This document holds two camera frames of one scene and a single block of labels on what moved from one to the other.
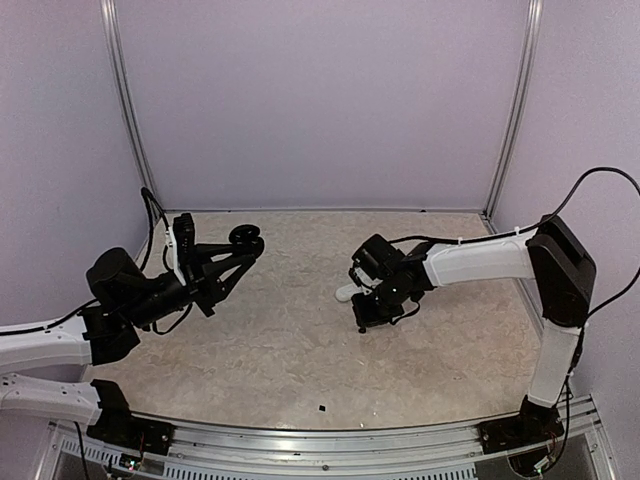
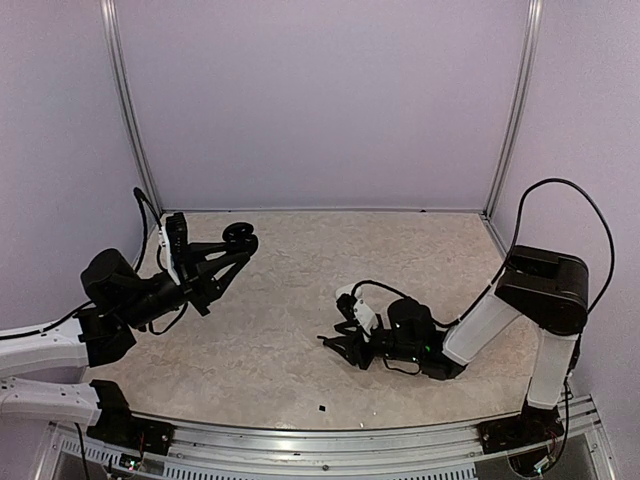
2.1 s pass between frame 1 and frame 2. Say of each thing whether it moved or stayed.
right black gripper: moved
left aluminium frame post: stayed
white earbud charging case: stayed
